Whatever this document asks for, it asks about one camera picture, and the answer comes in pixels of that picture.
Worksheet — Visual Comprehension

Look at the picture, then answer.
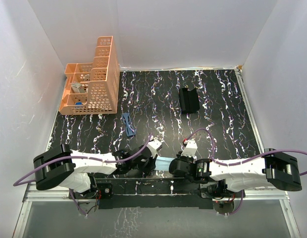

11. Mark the light blue cleaning cloth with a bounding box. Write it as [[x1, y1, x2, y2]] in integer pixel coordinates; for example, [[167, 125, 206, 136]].
[[155, 156, 174, 171]]

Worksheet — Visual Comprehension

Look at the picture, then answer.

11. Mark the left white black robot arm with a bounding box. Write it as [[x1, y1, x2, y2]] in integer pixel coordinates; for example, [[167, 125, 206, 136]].
[[33, 140, 162, 198]]

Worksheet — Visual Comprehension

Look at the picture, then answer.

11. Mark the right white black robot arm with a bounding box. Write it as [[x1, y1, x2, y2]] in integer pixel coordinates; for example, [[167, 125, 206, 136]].
[[169, 148, 302, 198]]

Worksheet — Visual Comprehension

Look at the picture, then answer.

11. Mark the black sunglasses case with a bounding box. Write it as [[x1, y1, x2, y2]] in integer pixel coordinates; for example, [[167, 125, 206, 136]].
[[179, 88, 200, 114]]

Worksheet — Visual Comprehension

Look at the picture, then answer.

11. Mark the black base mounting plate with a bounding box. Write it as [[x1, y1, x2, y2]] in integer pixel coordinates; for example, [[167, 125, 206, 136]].
[[73, 178, 245, 209]]

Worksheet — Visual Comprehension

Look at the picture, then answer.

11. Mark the orange plastic desk organizer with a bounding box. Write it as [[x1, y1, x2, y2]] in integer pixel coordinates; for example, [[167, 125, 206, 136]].
[[59, 36, 120, 116]]

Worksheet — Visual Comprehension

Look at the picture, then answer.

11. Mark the grey white small box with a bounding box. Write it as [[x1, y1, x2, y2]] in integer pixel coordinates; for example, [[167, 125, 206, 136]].
[[71, 82, 85, 94]]

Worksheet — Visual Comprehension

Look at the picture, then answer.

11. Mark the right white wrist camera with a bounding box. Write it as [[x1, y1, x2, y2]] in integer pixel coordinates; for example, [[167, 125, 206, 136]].
[[181, 139, 198, 157]]

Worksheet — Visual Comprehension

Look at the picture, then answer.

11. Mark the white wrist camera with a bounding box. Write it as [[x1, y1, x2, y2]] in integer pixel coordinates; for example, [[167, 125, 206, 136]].
[[181, 139, 198, 157], [147, 139, 162, 158]]

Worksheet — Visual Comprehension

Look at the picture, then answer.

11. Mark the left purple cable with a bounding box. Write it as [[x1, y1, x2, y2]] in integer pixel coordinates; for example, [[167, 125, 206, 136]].
[[13, 132, 154, 186]]

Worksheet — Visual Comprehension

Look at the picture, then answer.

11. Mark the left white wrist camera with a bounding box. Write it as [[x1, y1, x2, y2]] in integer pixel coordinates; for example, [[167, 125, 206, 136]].
[[147, 139, 162, 158]]

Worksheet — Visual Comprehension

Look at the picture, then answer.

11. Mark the aluminium frame rail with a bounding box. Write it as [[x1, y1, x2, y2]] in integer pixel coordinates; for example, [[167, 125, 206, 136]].
[[234, 66, 265, 149]]

